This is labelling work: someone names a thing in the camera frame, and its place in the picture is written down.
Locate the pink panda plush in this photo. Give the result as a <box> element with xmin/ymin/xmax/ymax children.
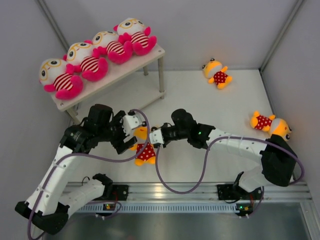
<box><xmin>91</xmin><ymin>31</ymin><xmax>133</xmax><ymax>65</ymax></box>
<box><xmin>38</xmin><ymin>58</ymin><xmax>84</xmax><ymax>100</ymax></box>
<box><xmin>63</xmin><ymin>42</ymin><xmax>109</xmax><ymax>82</ymax></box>

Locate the yellow plush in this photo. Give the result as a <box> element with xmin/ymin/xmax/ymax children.
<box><xmin>201</xmin><ymin>58</ymin><xmax>233</xmax><ymax>90</ymax></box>
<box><xmin>130</xmin><ymin>126</ymin><xmax>156</xmax><ymax>167</ymax></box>
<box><xmin>250</xmin><ymin>111</ymin><xmax>292</xmax><ymax>141</ymax></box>

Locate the grey slotted cable duct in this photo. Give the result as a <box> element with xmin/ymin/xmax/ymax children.
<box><xmin>77</xmin><ymin>202</ymin><xmax>240</xmax><ymax>214</ymax></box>

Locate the corner metal profile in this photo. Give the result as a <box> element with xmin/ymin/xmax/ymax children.
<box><xmin>259</xmin><ymin>0</ymin><xmax>306</xmax><ymax>74</ymax></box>
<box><xmin>34</xmin><ymin>0</ymin><xmax>70</xmax><ymax>60</ymax></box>

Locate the left corner metal profile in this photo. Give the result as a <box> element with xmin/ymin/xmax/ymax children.
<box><xmin>34</xmin><ymin>0</ymin><xmax>70</xmax><ymax>60</ymax></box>

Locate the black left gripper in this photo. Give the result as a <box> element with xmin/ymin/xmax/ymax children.
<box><xmin>97</xmin><ymin>111</ymin><xmax>137</xmax><ymax>154</ymax></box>

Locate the pink panda plush face-down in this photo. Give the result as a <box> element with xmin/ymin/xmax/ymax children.
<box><xmin>113</xmin><ymin>17</ymin><xmax>157</xmax><ymax>56</ymax></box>

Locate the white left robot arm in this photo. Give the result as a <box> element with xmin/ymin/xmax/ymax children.
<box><xmin>15</xmin><ymin>104</ymin><xmax>144</xmax><ymax>239</ymax></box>

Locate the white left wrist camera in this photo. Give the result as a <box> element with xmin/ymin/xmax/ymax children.
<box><xmin>122</xmin><ymin>111</ymin><xmax>146</xmax><ymax>136</ymax></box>

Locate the yellow plush back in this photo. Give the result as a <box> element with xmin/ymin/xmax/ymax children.
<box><xmin>201</xmin><ymin>58</ymin><xmax>233</xmax><ymax>90</ymax></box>

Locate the yellow plush front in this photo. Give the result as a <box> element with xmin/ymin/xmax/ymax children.
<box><xmin>250</xmin><ymin>111</ymin><xmax>292</xmax><ymax>141</ymax></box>

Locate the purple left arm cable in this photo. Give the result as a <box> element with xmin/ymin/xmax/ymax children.
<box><xmin>27</xmin><ymin>108</ymin><xmax>151</xmax><ymax>240</ymax></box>

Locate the white two-tier shelf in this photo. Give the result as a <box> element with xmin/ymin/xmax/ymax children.
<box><xmin>52</xmin><ymin>45</ymin><xmax>165</xmax><ymax>124</ymax></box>

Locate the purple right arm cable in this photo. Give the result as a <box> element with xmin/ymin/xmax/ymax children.
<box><xmin>154</xmin><ymin>134</ymin><xmax>307</xmax><ymax>221</ymax></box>

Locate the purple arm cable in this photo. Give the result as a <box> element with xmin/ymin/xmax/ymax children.
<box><xmin>154</xmin><ymin>134</ymin><xmax>307</xmax><ymax>221</ymax></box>
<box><xmin>27</xmin><ymin>108</ymin><xmax>151</xmax><ymax>240</ymax></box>

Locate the right corner metal profile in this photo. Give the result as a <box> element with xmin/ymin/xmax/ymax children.
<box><xmin>259</xmin><ymin>0</ymin><xmax>306</xmax><ymax>74</ymax></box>

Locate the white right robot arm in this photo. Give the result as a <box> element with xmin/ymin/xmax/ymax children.
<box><xmin>158</xmin><ymin>108</ymin><xmax>299</xmax><ymax>199</ymax></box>

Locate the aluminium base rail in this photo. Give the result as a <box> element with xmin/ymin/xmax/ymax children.
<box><xmin>62</xmin><ymin>181</ymin><xmax>313</xmax><ymax>201</ymax></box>

